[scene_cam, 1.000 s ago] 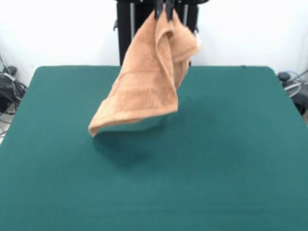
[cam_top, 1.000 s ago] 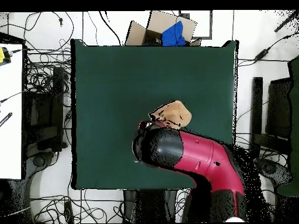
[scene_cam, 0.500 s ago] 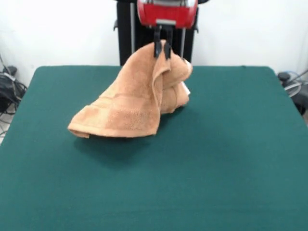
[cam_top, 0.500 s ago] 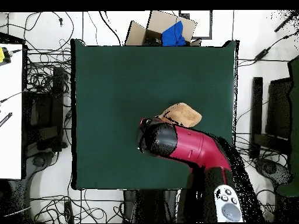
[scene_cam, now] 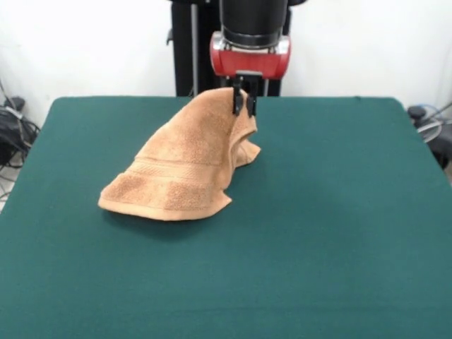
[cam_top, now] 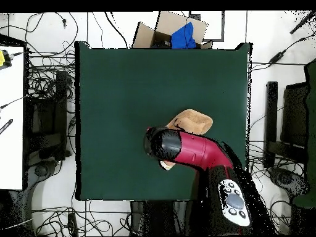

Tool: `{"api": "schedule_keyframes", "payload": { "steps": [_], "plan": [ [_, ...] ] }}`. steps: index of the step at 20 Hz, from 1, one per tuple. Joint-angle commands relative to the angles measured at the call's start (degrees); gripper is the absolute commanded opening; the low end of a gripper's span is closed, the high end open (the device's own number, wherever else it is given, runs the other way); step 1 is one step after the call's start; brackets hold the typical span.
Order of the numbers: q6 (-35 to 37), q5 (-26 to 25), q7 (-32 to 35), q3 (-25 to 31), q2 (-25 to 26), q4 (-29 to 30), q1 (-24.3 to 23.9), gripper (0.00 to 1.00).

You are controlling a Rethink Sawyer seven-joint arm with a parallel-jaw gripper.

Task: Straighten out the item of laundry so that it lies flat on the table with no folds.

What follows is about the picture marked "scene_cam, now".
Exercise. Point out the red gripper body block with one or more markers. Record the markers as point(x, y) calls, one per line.
point(250, 63)

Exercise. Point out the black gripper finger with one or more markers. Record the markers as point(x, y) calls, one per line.
point(251, 99)
point(237, 99)

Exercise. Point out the tan terry towel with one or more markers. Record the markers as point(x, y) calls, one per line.
point(190, 159)

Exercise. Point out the dark green table cloth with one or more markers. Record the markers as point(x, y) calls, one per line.
point(318, 212)

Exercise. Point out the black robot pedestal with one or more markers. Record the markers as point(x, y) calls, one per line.
point(190, 53)

